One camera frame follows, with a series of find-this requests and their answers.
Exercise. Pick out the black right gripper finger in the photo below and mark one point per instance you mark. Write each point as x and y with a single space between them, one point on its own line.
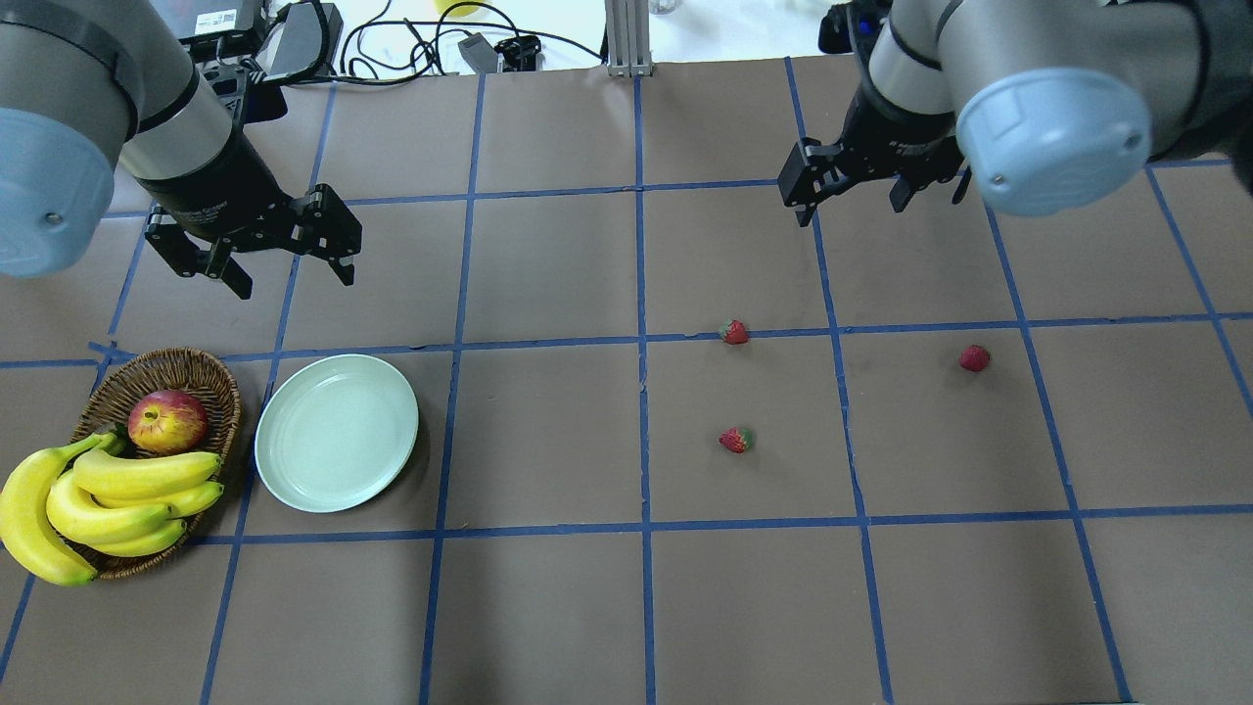
906 186
810 175

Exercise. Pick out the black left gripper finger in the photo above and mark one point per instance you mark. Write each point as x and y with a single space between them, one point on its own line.
218 264
337 232

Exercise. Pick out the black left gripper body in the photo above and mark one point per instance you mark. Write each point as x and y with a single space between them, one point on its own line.
217 199

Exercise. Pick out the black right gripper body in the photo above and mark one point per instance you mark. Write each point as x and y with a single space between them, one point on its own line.
893 140

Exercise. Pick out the strawberry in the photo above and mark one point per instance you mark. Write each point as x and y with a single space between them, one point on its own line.
737 439
733 332
975 358

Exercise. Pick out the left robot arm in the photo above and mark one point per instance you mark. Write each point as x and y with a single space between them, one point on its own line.
91 87

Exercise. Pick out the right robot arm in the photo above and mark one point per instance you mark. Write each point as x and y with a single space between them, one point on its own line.
1044 106

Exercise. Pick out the light green plate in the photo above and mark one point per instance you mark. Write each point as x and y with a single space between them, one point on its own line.
337 433

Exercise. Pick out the red apple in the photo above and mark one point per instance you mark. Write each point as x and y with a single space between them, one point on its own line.
167 422

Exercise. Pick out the wicker basket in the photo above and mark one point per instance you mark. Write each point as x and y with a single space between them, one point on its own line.
195 372

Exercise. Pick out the yellow banana bunch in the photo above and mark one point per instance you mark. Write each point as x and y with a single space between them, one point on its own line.
79 513

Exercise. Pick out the aluminium frame post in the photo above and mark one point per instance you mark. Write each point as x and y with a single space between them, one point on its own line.
628 38

